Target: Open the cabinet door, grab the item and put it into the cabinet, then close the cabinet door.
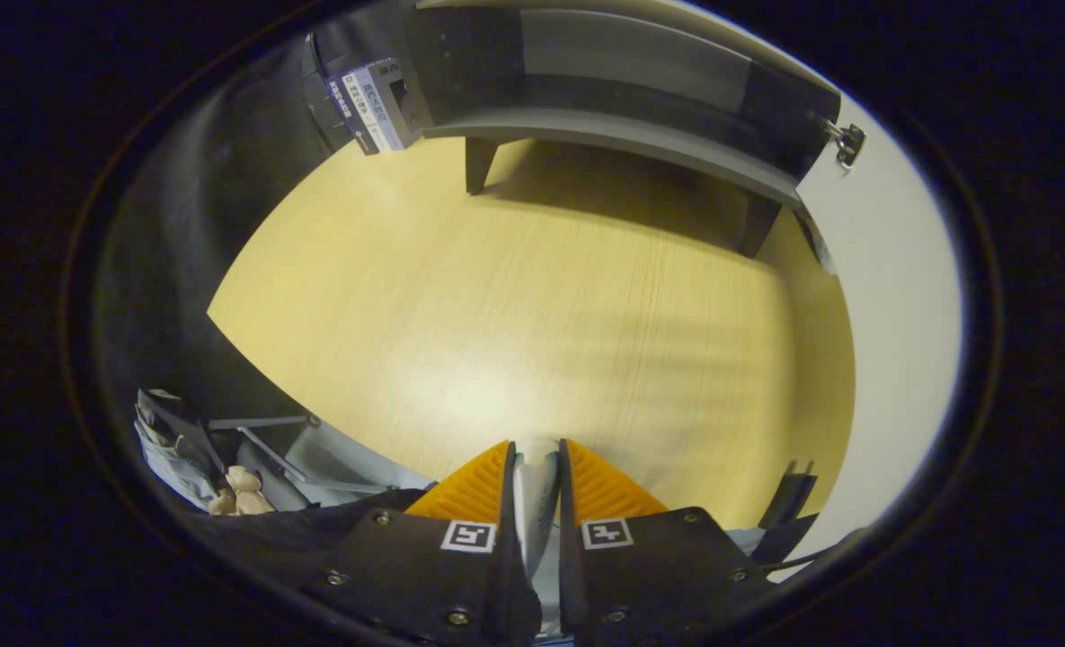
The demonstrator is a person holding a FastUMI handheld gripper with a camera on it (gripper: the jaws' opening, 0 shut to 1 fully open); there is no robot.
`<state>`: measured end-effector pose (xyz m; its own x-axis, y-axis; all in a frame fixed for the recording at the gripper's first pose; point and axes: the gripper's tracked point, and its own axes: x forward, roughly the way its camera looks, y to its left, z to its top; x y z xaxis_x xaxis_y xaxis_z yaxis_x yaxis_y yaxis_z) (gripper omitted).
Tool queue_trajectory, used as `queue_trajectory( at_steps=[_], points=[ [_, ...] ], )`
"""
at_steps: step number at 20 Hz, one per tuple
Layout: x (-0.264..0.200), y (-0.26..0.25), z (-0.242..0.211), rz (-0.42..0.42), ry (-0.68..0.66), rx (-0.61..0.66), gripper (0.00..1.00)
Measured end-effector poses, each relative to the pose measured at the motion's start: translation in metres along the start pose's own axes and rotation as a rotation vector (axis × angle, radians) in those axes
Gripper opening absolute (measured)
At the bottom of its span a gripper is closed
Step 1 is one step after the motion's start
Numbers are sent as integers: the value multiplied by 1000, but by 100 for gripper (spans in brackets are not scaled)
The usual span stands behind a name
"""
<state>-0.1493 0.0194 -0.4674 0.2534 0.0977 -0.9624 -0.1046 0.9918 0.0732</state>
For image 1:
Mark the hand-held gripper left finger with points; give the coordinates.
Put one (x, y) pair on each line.
(510, 584)

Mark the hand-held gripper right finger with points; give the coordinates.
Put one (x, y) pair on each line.
(572, 584)

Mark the white blue cream tube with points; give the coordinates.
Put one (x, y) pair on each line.
(534, 503)

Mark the beige plush toy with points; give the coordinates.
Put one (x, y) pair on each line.
(243, 490)

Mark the grey blue cloth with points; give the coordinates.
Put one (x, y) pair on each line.
(173, 458)

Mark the black backdrop cloth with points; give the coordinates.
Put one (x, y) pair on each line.
(190, 225)

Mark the white spine box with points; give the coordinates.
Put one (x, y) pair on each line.
(372, 103)

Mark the dark blue spine box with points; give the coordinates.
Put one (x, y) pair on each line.
(341, 103)

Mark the metal door hinge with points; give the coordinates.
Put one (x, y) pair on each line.
(848, 144)

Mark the dark grey cabinet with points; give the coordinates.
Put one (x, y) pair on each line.
(460, 63)

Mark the black plastic bracket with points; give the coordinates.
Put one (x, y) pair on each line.
(788, 503)

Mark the grey metal frame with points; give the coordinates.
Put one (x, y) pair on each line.
(262, 420)

